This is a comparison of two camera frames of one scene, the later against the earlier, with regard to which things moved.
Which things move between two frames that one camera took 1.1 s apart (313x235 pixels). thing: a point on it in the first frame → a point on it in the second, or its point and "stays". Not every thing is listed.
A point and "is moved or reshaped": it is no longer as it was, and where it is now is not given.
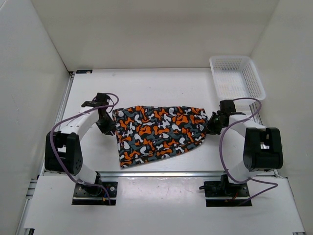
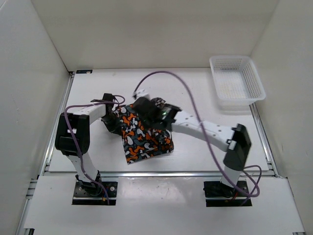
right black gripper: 210,127 → 145,124
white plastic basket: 236,77 stays
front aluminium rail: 161,174 stays
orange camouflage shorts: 145,133 is moved or reshaped
